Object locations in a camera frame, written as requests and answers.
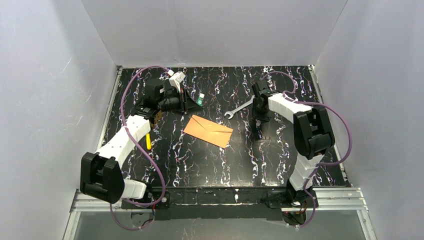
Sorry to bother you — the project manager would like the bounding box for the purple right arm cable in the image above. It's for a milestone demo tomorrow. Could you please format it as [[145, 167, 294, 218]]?
[[260, 70, 354, 229]]

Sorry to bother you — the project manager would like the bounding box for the aluminium front rail frame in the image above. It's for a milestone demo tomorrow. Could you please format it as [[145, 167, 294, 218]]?
[[63, 187, 376, 240]]

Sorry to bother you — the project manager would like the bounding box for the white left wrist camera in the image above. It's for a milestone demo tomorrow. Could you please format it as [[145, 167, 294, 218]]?
[[167, 69, 186, 93]]

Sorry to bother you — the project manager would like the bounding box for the orange paper envelope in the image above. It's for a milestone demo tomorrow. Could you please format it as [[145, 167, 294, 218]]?
[[183, 115, 233, 148]]

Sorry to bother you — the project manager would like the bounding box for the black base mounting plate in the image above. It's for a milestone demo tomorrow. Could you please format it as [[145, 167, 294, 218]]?
[[120, 186, 320, 222]]

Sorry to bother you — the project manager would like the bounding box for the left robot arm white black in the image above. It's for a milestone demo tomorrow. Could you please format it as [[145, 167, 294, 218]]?
[[80, 71, 203, 204]]

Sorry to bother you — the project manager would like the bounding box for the green white glue stick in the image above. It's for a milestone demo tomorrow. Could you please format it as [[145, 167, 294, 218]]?
[[196, 93, 205, 106]]

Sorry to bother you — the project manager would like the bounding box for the silver open-end wrench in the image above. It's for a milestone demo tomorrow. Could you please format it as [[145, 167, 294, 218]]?
[[224, 96, 255, 120]]

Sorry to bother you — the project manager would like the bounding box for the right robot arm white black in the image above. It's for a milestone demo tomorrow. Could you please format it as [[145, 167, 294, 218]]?
[[252, 81, 335, 204]]

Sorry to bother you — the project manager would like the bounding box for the yellow marker pen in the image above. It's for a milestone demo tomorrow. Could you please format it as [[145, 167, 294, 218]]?
[[145, 133, 152, 151]]

